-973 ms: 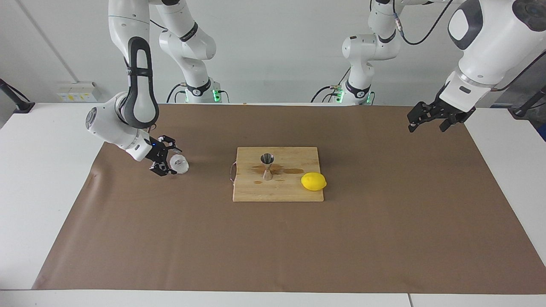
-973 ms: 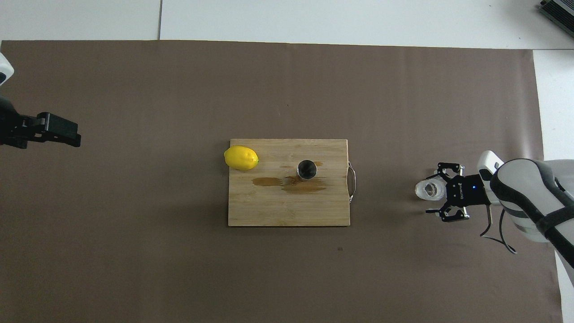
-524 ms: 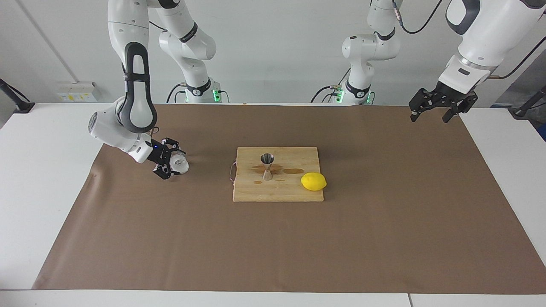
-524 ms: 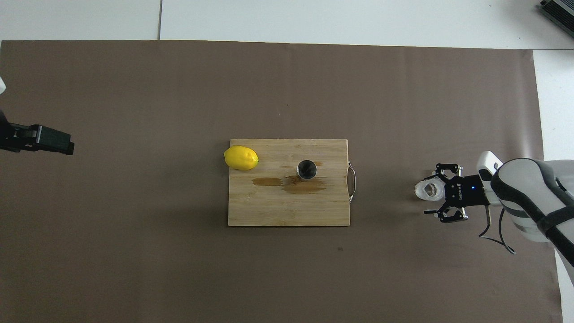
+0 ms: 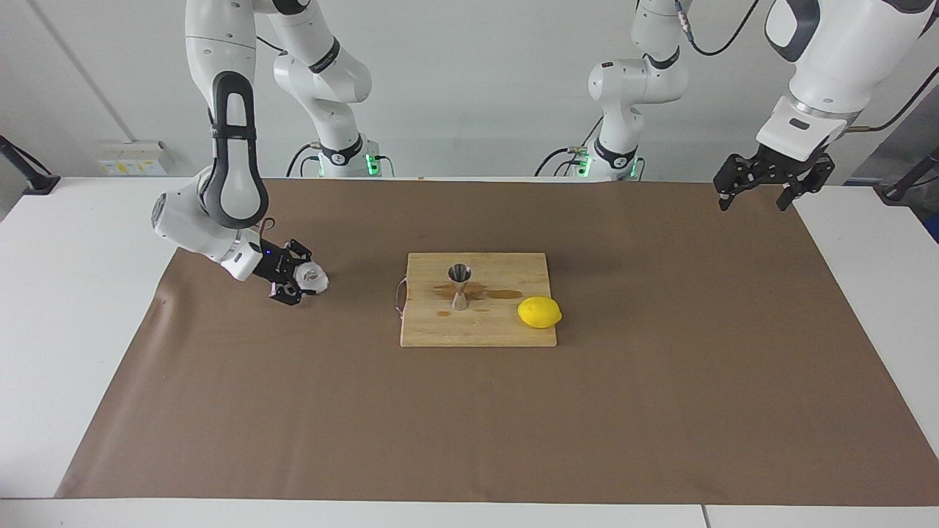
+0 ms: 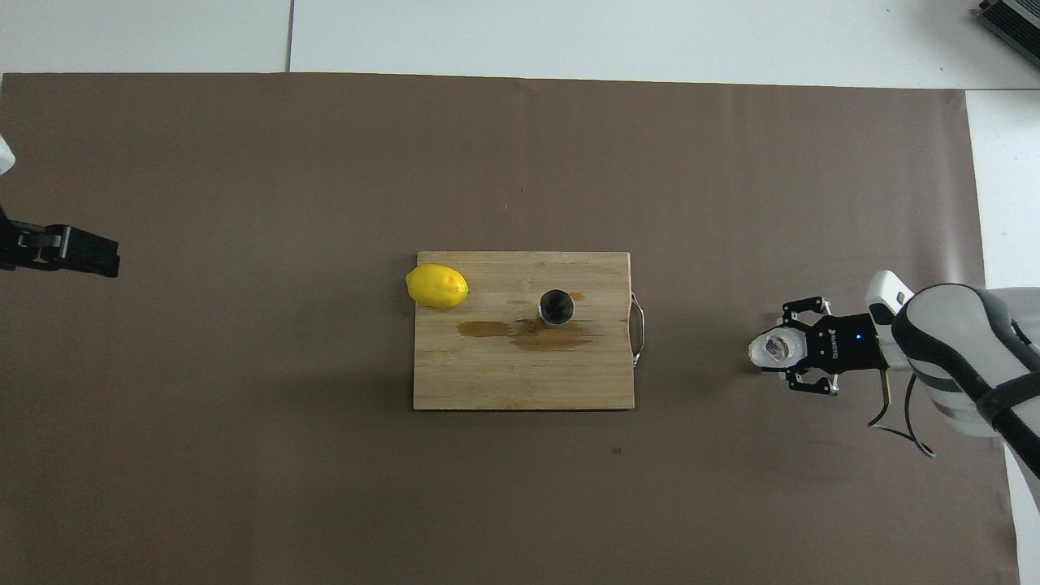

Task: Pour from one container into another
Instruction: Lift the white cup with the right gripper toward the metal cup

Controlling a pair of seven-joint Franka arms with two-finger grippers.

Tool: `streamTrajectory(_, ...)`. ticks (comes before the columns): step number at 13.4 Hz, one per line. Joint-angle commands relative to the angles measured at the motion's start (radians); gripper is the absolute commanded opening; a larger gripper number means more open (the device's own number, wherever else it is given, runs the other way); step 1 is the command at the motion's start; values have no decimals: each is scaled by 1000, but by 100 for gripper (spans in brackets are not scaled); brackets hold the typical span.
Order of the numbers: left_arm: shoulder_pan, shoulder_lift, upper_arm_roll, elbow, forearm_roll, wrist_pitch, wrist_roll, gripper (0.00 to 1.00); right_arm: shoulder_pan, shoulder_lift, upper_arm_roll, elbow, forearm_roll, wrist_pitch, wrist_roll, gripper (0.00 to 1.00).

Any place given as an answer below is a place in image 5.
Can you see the yellow lemon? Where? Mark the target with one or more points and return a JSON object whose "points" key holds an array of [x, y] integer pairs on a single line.
{"points": [[539, 313]]}

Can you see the black clamp stand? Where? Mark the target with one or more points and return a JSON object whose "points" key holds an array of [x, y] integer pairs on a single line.
{"points": [[899, 192], [40, 183]]}

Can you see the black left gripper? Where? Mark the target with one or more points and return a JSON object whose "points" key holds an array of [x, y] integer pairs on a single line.
{"points": [[785, 165]]}

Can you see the brown table mat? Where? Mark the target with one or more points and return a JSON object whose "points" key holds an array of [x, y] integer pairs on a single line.
{"points": [[293, 411]]}

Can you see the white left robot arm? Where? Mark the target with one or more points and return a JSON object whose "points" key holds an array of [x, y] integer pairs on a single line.
{"points": [[843, 51]]}

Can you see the wooden cutting board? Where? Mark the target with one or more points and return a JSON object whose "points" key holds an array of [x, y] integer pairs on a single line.
{"points": [[499, 326]]}

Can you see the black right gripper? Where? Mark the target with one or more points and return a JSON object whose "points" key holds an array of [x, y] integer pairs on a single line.
{"points": [[275, 268]]}

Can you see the clear textured glass cup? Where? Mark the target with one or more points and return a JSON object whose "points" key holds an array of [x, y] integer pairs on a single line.
{"points": [[314, 279]]}

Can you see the white wall socket strip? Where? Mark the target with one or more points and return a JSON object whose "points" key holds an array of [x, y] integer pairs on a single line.
{"points": [[132, 158]]}

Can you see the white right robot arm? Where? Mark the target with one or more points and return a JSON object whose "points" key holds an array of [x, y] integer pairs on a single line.
{"points": [[227, 176]]}

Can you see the steel cocktail jigger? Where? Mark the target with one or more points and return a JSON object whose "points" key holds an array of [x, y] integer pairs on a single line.
{"points": [[460, 273]]}

